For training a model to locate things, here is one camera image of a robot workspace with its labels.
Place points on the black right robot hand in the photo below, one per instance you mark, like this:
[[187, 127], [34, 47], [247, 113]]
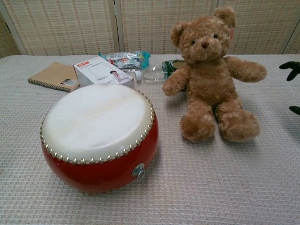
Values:
[[293, 68]]

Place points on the brown plush teddy bear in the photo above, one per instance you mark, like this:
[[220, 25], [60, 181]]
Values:
[[208, 79]]

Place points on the grey knitted table cloth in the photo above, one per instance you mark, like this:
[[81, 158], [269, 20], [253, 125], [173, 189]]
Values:
[[211, 175]]

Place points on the clear plastic water bottle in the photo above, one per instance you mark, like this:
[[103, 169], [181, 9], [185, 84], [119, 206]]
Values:
[[152, 72]]

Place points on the clear plastic snack bag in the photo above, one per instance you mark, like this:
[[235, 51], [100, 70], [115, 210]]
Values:
[[126, 59]]

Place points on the white desk lamp box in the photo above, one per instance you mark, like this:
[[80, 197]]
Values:
[[103, 73]]

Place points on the woven folding screen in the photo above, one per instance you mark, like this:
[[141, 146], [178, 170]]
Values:
[[93, 25]]

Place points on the red drum with white skin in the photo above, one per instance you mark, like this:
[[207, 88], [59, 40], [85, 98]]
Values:
[[98, 131]]

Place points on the brown spiral notebook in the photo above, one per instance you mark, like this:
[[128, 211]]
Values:
[[54, 75]]

